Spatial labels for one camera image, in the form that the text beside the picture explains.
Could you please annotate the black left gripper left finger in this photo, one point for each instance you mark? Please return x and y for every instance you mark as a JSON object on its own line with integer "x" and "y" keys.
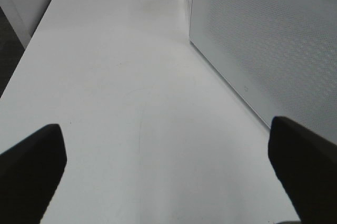
{"x": 31, "y": 171}

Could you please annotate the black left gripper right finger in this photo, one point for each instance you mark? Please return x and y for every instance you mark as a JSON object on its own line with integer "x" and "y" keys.
{"x": 305, "y": 165}

